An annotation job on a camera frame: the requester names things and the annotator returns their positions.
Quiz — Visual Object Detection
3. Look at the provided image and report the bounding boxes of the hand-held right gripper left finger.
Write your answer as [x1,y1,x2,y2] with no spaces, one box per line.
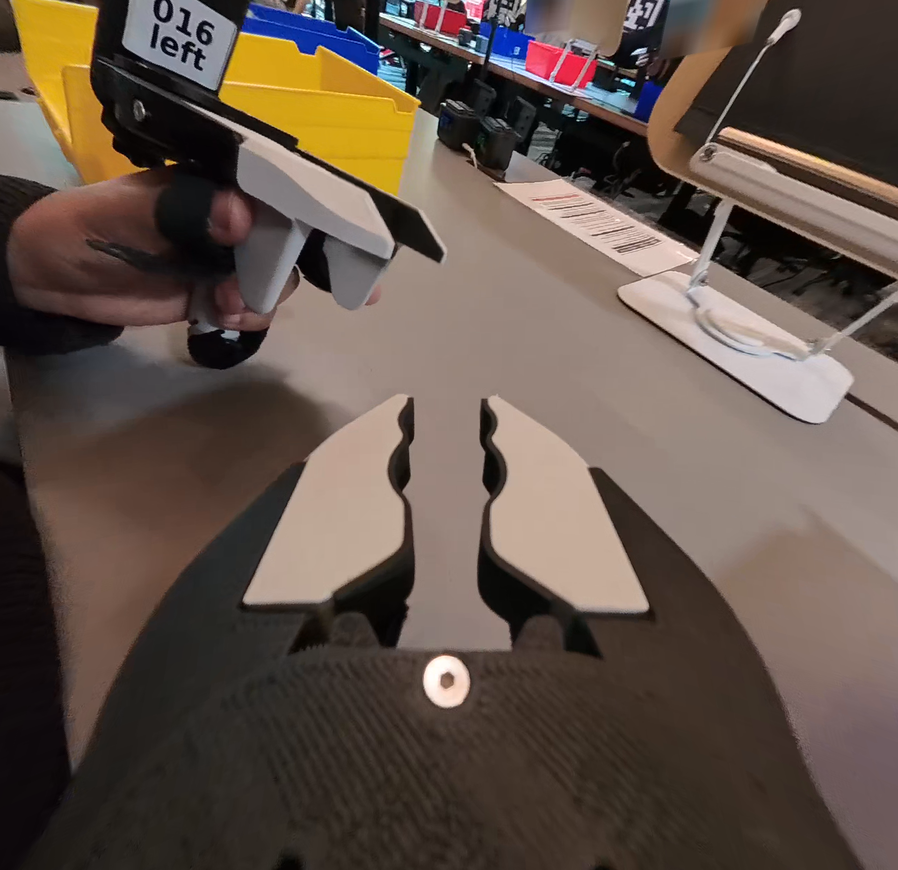
[242,393,416,626]

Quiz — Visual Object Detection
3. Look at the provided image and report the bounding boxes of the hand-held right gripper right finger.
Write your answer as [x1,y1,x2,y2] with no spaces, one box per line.
[478,395,651,626]

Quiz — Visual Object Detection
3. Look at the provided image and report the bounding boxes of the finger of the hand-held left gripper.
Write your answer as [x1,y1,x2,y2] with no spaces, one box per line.
[295,144,448,312]
[235,137,399,316]

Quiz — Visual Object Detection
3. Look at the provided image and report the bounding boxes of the person's left forearm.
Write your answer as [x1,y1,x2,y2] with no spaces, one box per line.
[0,174,126,358]

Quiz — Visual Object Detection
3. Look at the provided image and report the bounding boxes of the person's left hand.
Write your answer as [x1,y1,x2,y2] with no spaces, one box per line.
[6,169,384,338]

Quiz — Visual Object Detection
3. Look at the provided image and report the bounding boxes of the yellow plastic bin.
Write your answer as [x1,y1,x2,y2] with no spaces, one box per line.
[10,0,422,199]

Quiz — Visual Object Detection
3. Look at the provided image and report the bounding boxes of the black battery charger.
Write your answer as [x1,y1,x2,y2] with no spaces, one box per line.
[477,116,525,171]
[436,101,479,150]

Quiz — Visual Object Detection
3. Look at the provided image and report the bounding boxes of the red plastic bin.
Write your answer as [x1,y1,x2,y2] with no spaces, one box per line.
[414,0,469,34]
[526,40,599,87]

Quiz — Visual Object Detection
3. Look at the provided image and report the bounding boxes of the small blue plastic bin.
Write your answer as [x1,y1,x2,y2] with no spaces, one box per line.
[480,22,536,62]

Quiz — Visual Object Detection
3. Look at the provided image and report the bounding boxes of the white tablet stand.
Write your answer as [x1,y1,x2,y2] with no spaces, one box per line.
[617,123,898,425]

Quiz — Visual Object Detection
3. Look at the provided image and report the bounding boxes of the printed paper sheet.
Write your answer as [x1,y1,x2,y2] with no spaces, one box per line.
[493,178,702,280]

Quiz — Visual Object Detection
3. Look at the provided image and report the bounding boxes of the long wooden desk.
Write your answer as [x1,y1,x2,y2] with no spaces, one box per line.
[316,0,653,138]

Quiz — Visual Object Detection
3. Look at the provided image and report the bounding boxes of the marker sign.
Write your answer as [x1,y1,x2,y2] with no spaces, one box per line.
[624,0,676,35]

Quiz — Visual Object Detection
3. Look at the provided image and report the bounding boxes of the white wire arm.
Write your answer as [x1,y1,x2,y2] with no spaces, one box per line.
[705,9,805,159]

